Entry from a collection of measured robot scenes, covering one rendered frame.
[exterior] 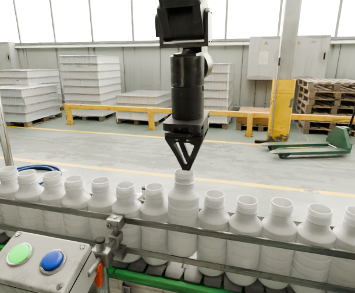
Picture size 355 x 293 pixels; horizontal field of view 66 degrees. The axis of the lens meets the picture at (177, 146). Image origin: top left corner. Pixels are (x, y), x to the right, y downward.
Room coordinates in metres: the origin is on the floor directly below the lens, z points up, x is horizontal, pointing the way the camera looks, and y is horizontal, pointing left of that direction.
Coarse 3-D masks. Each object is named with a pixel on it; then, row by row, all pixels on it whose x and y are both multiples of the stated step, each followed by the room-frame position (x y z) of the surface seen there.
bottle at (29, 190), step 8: (24, 176) 0.53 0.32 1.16; (32, 176) 0.54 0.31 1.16; (24, 184) 0.53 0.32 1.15; (32, 184) 0.53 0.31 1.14; (16, 192) 0.53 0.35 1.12; (24, 192) 0.52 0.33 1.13; (32, 192) 0.53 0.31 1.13; (40, 192) 0.54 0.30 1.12; (24, 200) 0.52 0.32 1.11; (32, 200) 0.52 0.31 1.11; (24, 208) 0.51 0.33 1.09; (24, 216) 0.52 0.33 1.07; (32, 216) 0.52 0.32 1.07; (40, 216) 0.53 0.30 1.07; (24, 224) 0.52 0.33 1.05; (32, 224) 0.52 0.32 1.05; (40, 224) 0.53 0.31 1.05
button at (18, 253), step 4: (20, 244) 0.36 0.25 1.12; (24, 244) 0.36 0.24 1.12; (12, 248) 0.35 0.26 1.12; (16, 248) 0.35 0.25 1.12; (20, 248) 0.35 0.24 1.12; (24, 248) 0.35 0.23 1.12; (28, 248) 0.35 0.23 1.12; (12, 252) 0.35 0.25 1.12; (16, 252) 0.34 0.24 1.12; (20, 252) 0.34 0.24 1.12; (24, 252) 0.34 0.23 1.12; (28, 252) 0.35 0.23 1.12; (8, 256) 0.34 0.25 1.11; (12, 256) 0.34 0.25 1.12; (16, 256) 0.34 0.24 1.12; (20, 256) 0.34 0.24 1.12; (24, 256) 0.34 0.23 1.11; (12, 260) 0.33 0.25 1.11; (16, 260) 0.33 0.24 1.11; (20, 260) 0.34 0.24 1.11
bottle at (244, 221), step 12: (240, 204) 0.41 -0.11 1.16; (252, 204) 0.41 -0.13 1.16; (240, 216) 0.41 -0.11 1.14; (252, 216) 0.41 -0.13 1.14; (228, 228) 0.43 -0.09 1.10; (240, 228) 0.40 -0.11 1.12; (252, 228) 0.40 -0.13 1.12; (228, 240) 0.42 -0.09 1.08; (228, 252) 0.42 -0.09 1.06; (240, 252) 0.40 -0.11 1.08; (252, 252) 0.40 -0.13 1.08; (228, 264) 0.41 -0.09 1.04; (240, 264) 0.40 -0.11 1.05; (252, 264) 0.40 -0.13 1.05; (228, 276) 0.41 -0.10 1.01; (240, 276) 0.40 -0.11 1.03
